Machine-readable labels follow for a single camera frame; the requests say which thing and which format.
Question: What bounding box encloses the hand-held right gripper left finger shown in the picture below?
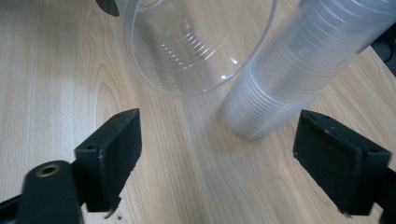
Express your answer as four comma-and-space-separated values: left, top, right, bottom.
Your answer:
74, 107, 143, 214

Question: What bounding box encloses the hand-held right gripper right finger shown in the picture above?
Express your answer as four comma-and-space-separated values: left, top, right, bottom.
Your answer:
292, 108, 392, 217

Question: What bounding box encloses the single clear plastic cup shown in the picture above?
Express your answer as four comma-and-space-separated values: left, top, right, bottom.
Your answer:
123, 0, 278, 98

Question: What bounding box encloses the stack of clear plastic cups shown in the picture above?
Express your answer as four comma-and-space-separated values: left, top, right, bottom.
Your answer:
218, 0, 396, 141

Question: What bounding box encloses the dark blurred object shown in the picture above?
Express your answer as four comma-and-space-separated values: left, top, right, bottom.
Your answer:
369, 21, 396, 78

